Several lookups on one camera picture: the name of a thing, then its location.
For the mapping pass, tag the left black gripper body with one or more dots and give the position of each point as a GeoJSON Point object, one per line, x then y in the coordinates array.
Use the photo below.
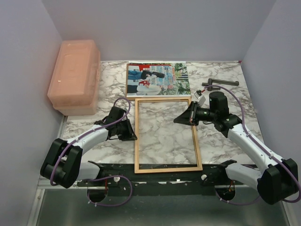
{"type": "Point", "coordinates": [122, 132]}

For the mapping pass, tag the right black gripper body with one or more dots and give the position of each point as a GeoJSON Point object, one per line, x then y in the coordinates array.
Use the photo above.
{"type": "Point", "coordinates": [202, 114]}

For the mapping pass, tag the clear acrylic glass sheet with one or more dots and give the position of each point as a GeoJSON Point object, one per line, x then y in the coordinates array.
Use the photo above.
{"type": "Point", "coordinates": [161, 141]}

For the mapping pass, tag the brown wooden picture frame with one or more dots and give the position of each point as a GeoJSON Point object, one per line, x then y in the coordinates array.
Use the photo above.
{"type": "Point", "coordinates": [137, 169]}

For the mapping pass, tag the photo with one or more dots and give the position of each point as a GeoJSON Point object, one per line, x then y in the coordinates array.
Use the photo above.
{"type": "Point", "coordinates": [157, 79]}

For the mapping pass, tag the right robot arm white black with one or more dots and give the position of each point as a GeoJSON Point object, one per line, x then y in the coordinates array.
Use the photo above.
{"type": "Point", "coordinates": [275, 178]}

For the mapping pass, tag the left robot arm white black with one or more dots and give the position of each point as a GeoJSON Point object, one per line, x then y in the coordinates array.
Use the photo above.
{"type": "Point", "coordinates": [63, 163]}

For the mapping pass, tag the pink plastic storage box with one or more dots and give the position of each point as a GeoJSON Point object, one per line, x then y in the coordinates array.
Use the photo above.
{"type": "Point", "coordinates": [74, 86]}

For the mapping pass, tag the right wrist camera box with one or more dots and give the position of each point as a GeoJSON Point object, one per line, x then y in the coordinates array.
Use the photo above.
{"type": "Point", "coordinates": [200, 97]}

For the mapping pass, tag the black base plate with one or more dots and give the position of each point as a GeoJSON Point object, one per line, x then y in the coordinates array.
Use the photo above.
{"type": "Point", "coordinates": [170, 183]}

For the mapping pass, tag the aluminium rail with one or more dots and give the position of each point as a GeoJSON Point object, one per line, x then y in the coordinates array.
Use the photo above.
{"type": "Point", "coordinates": [44, 183]}

